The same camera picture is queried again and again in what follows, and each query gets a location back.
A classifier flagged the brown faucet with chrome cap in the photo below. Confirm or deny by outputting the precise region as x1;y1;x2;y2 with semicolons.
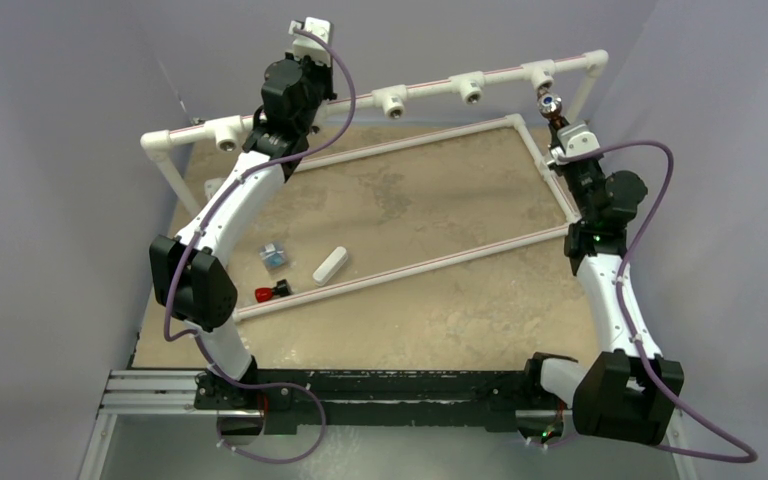
537;89;568;130

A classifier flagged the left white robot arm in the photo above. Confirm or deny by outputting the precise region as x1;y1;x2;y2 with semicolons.
149;54;339;409

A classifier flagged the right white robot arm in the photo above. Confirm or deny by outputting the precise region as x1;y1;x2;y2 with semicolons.
521;158;684;446

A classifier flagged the clear blue faucet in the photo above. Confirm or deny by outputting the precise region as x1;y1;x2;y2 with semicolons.
258;242;289;271

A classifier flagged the white plastic pipe piece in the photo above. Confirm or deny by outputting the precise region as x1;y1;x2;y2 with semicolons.
312;246;349;286

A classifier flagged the red and black faucet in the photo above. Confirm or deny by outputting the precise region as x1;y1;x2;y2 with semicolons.
254;279;293;303

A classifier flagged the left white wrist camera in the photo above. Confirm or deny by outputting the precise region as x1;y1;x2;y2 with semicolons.
289;17;333;67

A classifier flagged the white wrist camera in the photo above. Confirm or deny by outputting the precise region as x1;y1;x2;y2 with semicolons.
548;120;601;165
289;17;333;67

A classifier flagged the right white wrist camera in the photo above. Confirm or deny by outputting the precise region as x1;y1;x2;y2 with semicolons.
548;120;601;165

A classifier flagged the white PVC pipe frame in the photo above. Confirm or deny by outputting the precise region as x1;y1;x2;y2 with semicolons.
140;50;608;321

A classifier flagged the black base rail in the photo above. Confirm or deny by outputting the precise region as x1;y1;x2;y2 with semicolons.
194;367;571;440

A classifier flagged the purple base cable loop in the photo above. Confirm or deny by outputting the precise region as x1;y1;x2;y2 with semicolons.
215;384;330;466

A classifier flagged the aluminium table frame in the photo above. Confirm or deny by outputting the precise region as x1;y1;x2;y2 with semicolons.
79;119;700;480

